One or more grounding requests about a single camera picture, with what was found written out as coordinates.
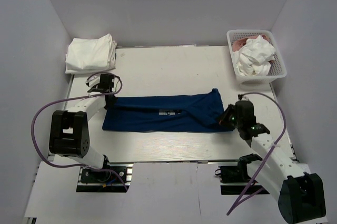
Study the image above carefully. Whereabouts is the blue Mickey print t-shirt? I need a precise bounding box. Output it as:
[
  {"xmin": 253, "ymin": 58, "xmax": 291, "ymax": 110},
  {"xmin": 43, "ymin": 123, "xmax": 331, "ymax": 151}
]
[{"xmin": 102, "ymin": 88, "xmax": 233, "ymax": 133}]

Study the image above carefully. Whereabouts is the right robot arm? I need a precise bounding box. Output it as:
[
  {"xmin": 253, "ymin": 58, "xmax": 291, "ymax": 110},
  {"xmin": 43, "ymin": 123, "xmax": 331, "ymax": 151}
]
[{"xmin": 218, "ymin": 100, "xmax": 326, "ymax": 223}]

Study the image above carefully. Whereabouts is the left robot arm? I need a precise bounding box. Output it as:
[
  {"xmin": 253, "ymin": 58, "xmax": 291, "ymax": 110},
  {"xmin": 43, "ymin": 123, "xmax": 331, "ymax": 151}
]
[{"xmin": 49, "ymin": 73, "xmax": 123, "ymax": 181}]

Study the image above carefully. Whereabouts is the folded white t-shirt stack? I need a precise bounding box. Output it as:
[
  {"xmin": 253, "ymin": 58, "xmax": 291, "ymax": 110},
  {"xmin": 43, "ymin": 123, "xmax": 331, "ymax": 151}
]
[{"xmin": 65, "ymin": 34, "xmax": 117, "ymax": 75}]

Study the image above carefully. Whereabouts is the white plastic basket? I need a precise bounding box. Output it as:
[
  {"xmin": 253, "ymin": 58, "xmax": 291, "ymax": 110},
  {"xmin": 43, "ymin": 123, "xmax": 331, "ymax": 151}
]
[{"xmin": 226, "ymin": 29, "xmax": 287, "ymax": 84}]

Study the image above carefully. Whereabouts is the crumpled white t-shirt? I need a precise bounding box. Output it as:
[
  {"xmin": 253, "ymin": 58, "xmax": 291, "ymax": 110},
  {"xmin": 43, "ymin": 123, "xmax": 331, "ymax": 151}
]
[{"xmin": 234, "ymin": 46, "xmax": 276, "ymax": 76}]

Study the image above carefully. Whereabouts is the pink t-shirt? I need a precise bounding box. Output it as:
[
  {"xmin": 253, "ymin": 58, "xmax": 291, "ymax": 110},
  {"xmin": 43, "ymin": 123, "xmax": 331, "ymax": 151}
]
[{"xmin": 232, "ymin": 35, "xmax": 272, "ymax": 52}]

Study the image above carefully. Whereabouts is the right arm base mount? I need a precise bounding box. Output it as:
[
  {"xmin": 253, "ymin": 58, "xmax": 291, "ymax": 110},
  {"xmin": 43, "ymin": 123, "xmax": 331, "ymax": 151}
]
[{"xmin": 214, "ymin": 154, "xmax": 262, "ymax": 195}]

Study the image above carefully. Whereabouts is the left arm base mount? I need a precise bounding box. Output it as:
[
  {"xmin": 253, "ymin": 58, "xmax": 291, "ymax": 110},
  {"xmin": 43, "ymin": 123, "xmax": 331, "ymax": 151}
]
[{"xmin": 76, "ymin": 164, "xmax": 133, "ymax": 193}]

